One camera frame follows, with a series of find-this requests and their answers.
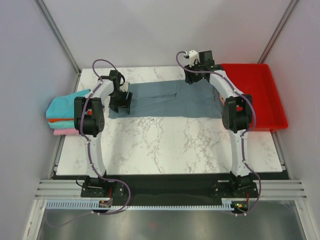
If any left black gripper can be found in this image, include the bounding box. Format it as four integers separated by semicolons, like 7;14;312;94
108;90;133;114

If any grey-blue t shirt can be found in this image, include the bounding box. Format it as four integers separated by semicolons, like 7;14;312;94
108;79;223;119

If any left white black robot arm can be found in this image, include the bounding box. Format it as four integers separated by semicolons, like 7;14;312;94
74;70;133;197

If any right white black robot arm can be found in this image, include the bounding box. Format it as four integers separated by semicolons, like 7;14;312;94
183;50;256;197

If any teal folded t shirt top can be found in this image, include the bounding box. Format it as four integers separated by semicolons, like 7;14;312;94
46;89;91;119

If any red plastic bin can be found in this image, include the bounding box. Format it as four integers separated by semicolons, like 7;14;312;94
222;63;289;132

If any pink folded t shirt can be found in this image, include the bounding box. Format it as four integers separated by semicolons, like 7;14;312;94
53;128;79;136

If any orange folded t shirt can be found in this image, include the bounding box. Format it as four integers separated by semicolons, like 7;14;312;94
49;110;92;123

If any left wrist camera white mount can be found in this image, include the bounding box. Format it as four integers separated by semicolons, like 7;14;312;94
119;82;130;93

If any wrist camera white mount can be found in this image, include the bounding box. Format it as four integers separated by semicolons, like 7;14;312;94
119;82;130;93
184;50;200;67

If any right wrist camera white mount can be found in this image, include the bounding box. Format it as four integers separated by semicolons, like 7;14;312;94
184;50;200;67

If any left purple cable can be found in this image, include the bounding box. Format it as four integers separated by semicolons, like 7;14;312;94
78;59;133;216

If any purple cable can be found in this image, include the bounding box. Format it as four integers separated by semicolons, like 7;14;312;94
78;59;133;216
176;51;262;216

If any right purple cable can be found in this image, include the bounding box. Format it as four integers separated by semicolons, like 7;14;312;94
176;51;262;216

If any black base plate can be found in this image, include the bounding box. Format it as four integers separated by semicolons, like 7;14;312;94
80;173;258;207

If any aluminium rail frame front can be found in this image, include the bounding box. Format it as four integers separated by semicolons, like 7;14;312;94
23;180;320;240

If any right aluminium corner post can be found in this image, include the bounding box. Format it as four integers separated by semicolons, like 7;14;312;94
257;0;300;64

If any aluminium corner post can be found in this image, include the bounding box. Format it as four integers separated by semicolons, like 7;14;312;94
34;0;81;75
257;0;300;64

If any left white cable duct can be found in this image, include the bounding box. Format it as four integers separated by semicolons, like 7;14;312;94
46;199;113;210

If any white cable duct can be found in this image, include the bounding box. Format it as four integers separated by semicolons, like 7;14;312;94
221;198;248;209
46;199;113;210

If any left aluminium corner post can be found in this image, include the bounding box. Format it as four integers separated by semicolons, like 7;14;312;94
34;0;81;75

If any right white cable duct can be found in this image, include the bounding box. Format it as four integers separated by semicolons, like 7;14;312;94
221;198;248;209

